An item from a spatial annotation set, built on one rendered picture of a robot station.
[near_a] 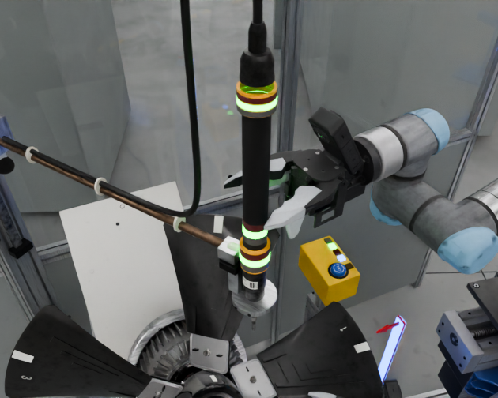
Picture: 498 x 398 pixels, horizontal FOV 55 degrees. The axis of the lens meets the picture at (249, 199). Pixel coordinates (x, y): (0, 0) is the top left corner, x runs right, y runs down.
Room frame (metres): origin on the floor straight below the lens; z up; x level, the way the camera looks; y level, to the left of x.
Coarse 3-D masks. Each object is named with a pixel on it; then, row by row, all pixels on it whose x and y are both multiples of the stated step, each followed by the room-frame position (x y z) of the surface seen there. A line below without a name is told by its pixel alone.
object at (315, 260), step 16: (320, 240) 0.94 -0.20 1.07; (304, 256) 0.89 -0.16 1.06; (320, 256) 0.88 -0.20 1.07; (336, 256) 0.88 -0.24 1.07; (304, 272) 0.88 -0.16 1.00; (320, 272) 0.82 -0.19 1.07; (352, 272) 0.82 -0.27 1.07; (320, 288) 0.80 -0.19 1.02; (336, 288) 0.79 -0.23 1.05; (352, 288) 0.81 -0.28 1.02
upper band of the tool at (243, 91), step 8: (240, 88) 0.47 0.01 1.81; (248, 88) 0.47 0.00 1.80; (256, 88) 0.48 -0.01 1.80; (264, 88) 0.47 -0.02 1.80; (272, 88) 0.47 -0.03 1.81; (248, 96) 0.43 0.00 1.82; (256, 96) 0.43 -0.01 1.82; (264, 96) 0.43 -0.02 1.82; (248, 104) 0.43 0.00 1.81; (256, 104) 0.43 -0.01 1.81; (264, 104) 0.43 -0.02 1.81
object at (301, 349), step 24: (336, 312) 0.61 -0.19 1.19; (288, 336) 0.55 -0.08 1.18; (312, 336) 0.55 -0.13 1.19; (336, 336) 0.56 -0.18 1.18; (360, 336) 0.56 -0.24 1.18; (264, 360) 0.49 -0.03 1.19; (288, 360) 0.50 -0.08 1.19; (312, 360) 0.50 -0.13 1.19; (336, 360) 0.50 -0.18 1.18; (360, 360) 0.51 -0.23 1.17; (288, 384) 0.45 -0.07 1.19; (312, 384) 0.45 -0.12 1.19; (336, 384) 0.46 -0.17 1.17; (360, 384) 0.46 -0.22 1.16
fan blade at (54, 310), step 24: (48, 312) 0.45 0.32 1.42; (24, 336) 0.43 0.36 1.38; (48, 336) 0.43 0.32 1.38; (72, 336) 0.43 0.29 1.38; (48, 360) 0.42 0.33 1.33; (72, 360) 0.42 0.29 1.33; (96, 360) 0.42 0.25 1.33; (120, 360) 0.42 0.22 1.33; (24, 384) 0.40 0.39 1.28; (48, 384) 0.41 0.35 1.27; (72, 384) 0.41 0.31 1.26; (96, 384) 0.41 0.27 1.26; (120, 384) 0.41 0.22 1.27; (144, 384) 0.41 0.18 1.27
